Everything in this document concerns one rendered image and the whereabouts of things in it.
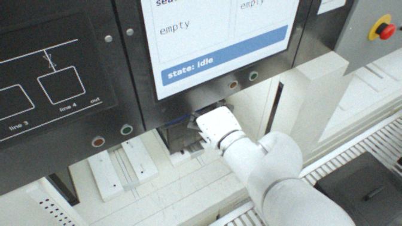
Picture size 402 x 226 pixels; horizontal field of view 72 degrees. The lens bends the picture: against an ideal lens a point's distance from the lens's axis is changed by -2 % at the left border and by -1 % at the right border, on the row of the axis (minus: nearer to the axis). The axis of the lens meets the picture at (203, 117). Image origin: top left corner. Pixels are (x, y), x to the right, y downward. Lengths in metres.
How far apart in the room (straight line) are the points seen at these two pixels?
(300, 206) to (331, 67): 0.40
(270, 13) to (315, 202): 0.31
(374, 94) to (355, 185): 0.52
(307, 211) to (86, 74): 0.33
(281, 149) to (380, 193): 0.68
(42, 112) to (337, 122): 1.15
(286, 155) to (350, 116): 0.82
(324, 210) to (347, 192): 0.81
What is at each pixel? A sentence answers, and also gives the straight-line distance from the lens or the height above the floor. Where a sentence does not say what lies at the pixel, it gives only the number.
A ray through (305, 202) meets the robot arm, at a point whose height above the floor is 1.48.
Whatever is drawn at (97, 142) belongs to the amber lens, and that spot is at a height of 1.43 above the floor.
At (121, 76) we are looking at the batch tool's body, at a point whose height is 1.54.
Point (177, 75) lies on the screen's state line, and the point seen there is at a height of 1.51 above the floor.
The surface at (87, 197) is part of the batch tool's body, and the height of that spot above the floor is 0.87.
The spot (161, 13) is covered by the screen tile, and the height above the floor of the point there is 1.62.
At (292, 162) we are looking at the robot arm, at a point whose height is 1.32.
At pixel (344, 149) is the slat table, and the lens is 1.41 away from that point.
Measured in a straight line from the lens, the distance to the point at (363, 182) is 1.22.
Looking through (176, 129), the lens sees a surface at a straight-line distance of 0.92.
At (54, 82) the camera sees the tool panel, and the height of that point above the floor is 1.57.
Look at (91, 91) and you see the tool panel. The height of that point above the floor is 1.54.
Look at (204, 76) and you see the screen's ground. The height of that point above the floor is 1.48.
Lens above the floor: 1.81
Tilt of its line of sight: 50 degrees down
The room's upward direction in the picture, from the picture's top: straight up
